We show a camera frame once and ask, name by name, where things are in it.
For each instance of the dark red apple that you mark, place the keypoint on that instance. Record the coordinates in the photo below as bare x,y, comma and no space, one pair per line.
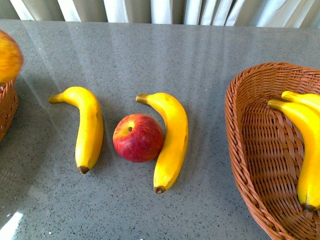
138,138

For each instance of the yellow banana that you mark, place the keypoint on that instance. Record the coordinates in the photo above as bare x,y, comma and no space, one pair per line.
171,158
91,125

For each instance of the red yellow apple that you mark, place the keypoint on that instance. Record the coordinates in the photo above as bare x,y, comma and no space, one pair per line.
11,58

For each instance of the right wicker basket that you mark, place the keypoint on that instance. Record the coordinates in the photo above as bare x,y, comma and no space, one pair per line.
266,150

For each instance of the wicker basket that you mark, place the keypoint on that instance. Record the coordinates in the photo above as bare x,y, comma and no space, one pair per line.
8,106
266,150

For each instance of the left wicker basket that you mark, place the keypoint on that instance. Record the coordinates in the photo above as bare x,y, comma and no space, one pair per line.
8,106

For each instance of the rear banana in basket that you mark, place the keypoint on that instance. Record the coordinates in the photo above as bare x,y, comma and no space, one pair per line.
309,99

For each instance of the banana in basket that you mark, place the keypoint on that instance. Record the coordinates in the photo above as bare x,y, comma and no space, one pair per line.
307,121
309,99

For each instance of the front banana in basket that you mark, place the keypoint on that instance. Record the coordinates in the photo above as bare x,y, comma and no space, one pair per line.
307,121

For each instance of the white pleated curtain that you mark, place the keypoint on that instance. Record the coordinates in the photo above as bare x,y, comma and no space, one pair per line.
249,13

